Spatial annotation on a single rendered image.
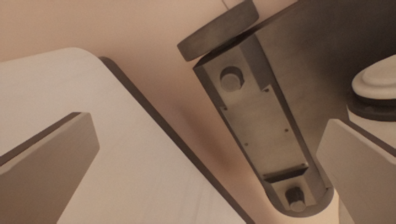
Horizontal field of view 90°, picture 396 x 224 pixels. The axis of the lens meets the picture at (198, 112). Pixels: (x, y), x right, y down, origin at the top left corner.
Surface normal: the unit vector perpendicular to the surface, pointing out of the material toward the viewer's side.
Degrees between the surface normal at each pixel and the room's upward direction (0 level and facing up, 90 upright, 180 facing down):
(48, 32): 0
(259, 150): 0
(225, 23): 18
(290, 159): 0
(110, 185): 90
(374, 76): 90
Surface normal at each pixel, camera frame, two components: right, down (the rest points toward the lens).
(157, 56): -0.19, 0.45
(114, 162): 0.77, -0.48
